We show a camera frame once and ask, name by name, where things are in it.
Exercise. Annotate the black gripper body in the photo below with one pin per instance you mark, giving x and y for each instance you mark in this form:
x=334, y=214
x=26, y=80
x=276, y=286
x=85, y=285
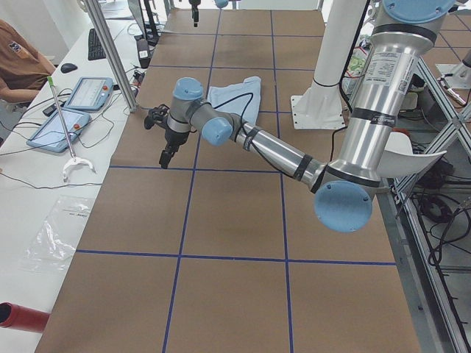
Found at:
x=174, y=138
x=194, y=10

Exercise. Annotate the light blue button shirt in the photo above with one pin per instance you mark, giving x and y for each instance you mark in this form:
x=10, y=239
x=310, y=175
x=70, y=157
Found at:
x=242, y=99

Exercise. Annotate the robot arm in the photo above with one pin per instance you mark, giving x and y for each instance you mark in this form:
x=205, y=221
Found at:
x=372, y=148
x=221, y=4

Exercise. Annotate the upper blue teach pendant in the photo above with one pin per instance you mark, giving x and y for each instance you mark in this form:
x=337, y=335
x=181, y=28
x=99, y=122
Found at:
x=90, y=93

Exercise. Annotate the blue teach pendant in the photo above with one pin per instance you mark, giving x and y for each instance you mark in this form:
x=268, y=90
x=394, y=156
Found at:
x=50, y=135
x=90, y=93

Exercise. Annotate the black keyboard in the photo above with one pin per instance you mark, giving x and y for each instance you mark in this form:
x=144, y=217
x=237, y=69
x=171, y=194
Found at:
x=95, y=49

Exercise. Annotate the black computer mouse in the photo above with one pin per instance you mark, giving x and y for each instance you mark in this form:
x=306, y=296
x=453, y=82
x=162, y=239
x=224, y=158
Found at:
x=68, y=67

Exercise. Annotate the lower blue teach pendant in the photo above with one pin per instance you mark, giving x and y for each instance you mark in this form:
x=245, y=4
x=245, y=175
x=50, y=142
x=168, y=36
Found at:
x=50, y=135

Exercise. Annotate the seated person in brown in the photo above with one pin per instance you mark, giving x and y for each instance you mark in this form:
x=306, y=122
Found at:
x=24, y=70

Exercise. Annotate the clear plastic bag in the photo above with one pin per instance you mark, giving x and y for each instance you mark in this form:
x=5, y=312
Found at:
x=55, y=243

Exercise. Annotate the white chair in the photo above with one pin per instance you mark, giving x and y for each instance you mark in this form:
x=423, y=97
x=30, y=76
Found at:
x=398, y=159

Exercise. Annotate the red cylinder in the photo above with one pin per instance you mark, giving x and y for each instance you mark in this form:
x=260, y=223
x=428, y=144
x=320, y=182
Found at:
x=14, y=316

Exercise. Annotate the aluminium frame post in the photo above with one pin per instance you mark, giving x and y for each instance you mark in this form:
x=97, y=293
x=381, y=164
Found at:
x=99, y=23

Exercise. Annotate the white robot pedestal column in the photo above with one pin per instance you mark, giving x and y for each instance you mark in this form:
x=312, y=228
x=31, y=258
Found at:
x=320, y=106

